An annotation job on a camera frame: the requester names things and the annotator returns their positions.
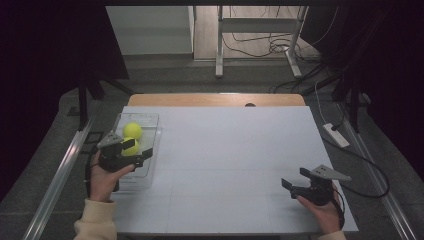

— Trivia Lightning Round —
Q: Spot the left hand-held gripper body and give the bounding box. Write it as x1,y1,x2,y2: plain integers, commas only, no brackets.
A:
96,132,144,173

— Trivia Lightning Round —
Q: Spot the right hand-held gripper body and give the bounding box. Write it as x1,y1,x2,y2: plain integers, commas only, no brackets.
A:
289,164,353,207

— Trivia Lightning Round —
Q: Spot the yellow tennis ball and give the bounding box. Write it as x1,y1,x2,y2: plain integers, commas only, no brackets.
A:
120,136,141,157
122,121,144,140

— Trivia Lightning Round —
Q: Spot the clear plastic container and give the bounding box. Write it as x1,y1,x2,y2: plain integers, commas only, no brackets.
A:
105,112,163,194

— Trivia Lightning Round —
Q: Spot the person's right hand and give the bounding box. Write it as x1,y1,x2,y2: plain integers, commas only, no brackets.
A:
295,181,344,235

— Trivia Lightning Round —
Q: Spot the person's left hand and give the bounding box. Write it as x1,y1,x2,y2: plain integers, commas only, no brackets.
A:
89,151,136,203

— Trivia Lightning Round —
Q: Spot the black floor plate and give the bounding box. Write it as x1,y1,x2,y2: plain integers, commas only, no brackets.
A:
79,131,104,155

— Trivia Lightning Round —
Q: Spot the white power strip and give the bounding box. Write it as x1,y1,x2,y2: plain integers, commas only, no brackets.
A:
322,122,351,149

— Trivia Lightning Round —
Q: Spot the black metal stand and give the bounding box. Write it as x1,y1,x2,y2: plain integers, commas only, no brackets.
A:
333,66,364,133
77,71,134,131

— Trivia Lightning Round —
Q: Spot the white table mat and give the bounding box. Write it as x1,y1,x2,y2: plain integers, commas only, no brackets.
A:
78,105,359,234

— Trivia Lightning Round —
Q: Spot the black curtain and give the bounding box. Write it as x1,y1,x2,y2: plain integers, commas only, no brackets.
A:
301,0,424,181
0,0,129,201

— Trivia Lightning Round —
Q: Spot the white cabinet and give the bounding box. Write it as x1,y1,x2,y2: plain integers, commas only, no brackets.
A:
105,5,195,56

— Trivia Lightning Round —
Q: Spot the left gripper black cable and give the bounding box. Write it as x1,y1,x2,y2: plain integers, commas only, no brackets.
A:
84,146,101,198

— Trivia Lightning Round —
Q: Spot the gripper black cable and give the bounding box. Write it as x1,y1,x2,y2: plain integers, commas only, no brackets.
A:
84,146,101,198
321,136,391,229

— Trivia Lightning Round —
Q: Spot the black plug with cable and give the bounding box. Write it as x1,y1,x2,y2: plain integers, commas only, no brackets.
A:
330,99,348,132

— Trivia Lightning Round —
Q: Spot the aluminium floor rail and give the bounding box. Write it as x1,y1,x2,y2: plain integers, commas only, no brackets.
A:
336,103,418,240
22,114,96,240

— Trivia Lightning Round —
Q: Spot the white power strip cable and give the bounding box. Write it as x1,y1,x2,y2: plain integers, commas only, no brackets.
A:
314,83,329,125

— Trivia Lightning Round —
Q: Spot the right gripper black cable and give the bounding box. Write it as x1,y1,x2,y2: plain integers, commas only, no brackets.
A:
321,136,391,229

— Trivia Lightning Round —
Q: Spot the tangle of black floor cables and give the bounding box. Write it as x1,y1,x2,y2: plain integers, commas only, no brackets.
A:
222,5,339,95

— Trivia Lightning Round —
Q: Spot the white desk frame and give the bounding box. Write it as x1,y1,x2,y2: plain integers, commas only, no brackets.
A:
214,5,309,79

